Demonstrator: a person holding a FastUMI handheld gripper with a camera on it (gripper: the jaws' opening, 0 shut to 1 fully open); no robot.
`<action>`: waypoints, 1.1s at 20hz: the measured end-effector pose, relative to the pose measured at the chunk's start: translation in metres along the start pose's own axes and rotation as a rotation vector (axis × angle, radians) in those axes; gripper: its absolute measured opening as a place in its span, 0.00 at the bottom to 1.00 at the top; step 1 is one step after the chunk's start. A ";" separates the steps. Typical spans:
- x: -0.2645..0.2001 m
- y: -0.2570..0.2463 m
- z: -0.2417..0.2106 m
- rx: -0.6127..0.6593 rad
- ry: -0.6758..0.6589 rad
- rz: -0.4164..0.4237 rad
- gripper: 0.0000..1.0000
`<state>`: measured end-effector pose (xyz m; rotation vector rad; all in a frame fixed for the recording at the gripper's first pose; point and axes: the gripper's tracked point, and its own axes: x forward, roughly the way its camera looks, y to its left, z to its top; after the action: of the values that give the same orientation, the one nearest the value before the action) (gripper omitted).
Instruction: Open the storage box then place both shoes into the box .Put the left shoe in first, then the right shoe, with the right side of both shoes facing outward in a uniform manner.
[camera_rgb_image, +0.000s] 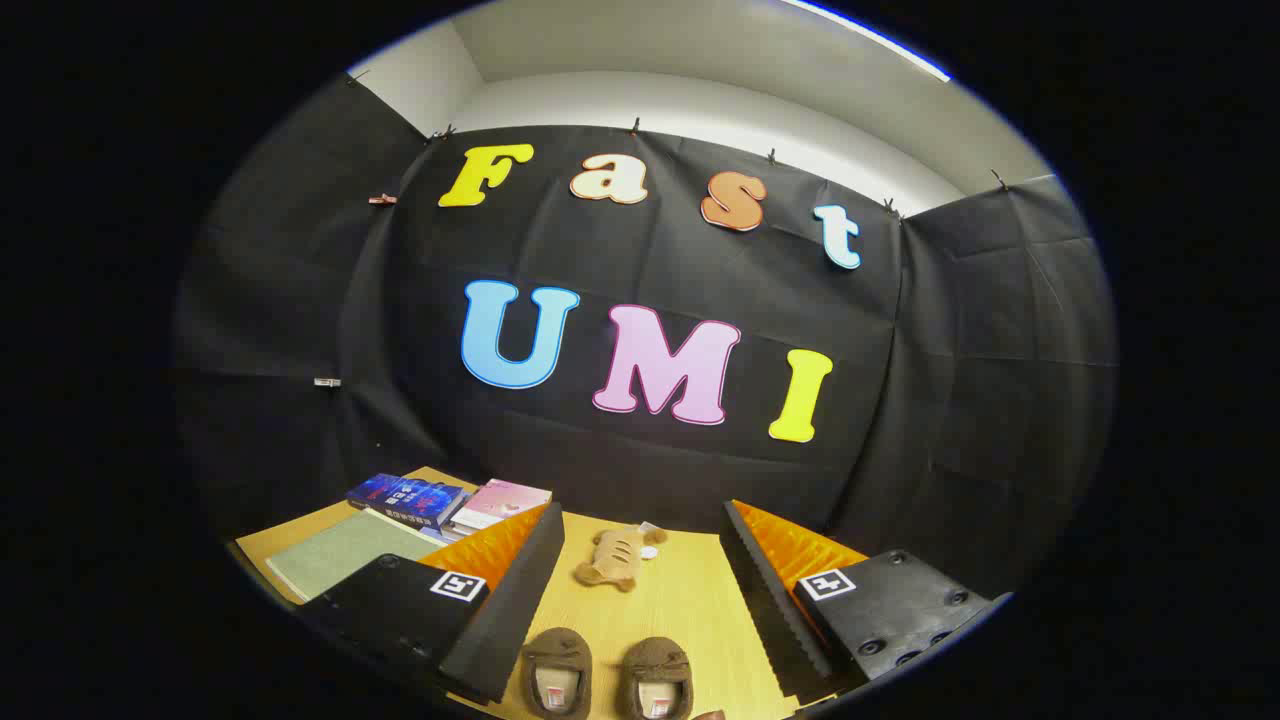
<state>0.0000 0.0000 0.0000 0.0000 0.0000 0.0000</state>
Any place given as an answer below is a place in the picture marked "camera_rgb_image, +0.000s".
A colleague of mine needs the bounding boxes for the black backdrop cloth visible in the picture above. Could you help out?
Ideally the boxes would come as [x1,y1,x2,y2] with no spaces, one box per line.
[172,70,1119,601]

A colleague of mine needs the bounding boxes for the brown plush toy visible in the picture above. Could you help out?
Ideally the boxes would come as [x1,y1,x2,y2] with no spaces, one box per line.
[573,525,669,593]

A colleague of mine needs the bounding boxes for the pink cover book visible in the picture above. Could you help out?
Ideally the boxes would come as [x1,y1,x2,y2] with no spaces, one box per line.
[450,479,553,531]

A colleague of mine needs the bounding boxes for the brown fuzzy shoe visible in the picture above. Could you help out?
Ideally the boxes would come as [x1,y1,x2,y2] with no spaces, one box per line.
[622,637,696,720]
[520,627,594,720]

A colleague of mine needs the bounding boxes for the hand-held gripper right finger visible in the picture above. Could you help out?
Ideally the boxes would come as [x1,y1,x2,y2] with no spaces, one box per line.
[720,500,1013,706]

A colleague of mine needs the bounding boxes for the green fabric storage box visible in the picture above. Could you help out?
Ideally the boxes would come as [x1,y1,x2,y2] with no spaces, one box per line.
[265,510,446,604]

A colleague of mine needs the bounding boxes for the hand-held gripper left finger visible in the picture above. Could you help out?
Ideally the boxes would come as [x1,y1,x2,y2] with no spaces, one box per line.
[298,502,567,706]

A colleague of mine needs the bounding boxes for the dark blue book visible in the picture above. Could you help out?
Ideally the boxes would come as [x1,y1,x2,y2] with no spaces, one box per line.
[346,473,469,529]

